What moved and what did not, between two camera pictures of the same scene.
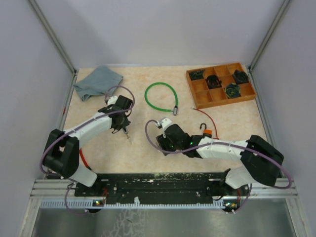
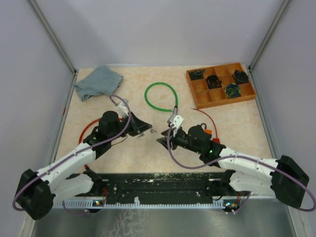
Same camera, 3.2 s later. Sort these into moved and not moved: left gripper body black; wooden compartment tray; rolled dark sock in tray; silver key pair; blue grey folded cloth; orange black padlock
Moved: silver key pair; left gripper body black
Not moved: blue grey folded cloth; wooden compartment tray; rolled dark sock in tray; orange black padlock
